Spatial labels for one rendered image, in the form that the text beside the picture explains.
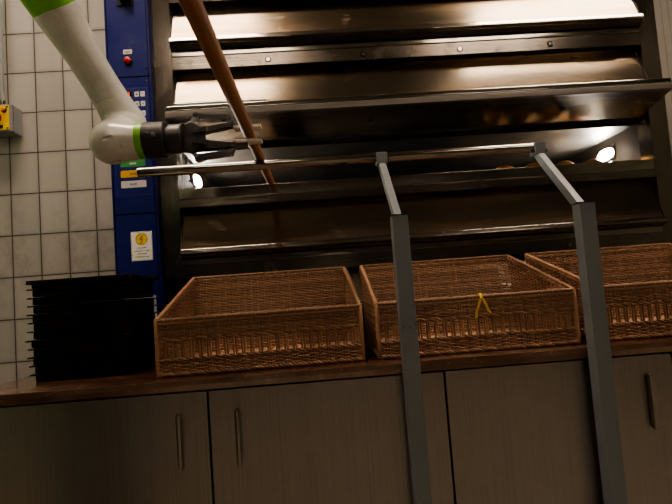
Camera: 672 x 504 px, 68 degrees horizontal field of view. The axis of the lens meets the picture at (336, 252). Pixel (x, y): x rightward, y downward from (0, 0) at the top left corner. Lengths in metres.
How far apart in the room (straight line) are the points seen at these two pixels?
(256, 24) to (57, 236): 1.07
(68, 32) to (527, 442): 1.52
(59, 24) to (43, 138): 0.78
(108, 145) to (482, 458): 1.22
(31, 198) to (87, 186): 0.20
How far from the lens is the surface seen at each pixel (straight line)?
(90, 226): 2.02
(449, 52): 2.10
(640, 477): 1.61
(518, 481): 1.47
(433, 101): 1.85
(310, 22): 2.08
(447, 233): 1.85
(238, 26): 2.09
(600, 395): 1.44
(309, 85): 1.98
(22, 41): 2.32
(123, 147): 1.37
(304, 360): 1.36
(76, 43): 1.46
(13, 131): 2.14
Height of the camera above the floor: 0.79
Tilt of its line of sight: 4 degrees up
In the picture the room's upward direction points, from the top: 4 degrees counter-clockwise
